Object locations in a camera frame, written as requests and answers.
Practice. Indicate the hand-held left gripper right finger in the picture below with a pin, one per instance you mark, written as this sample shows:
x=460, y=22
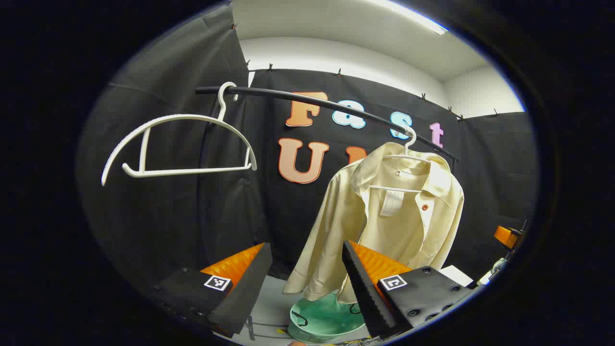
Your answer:
x=365, y=293

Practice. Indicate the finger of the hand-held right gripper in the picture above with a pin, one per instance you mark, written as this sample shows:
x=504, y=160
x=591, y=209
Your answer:
x=505, y=236

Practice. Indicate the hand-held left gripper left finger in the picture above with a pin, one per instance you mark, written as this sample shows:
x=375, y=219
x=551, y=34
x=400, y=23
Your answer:
x=245, y=293

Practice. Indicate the green laundry hamper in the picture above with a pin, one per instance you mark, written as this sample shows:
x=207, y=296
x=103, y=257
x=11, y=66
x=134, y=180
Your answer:
x=326, y=319

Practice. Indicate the cream shirt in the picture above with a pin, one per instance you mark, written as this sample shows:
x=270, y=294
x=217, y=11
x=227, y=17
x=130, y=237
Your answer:
x=346, y=216

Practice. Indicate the white plastic hanger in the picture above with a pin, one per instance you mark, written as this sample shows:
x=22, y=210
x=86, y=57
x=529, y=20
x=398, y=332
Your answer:
x=408, y=144
x=192, y=170

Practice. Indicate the black clothes rack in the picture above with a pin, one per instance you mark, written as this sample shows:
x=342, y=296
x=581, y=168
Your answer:
x=288, y=96

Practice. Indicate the clear rounded object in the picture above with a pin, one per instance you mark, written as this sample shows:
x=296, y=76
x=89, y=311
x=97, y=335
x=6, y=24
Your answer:
x=495, y=270

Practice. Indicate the black backdrop cloth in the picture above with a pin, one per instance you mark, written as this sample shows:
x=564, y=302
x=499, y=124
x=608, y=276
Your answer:
x=192, y=206

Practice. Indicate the row of black clips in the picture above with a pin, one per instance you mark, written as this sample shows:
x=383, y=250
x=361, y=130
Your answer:
x=338, y=72

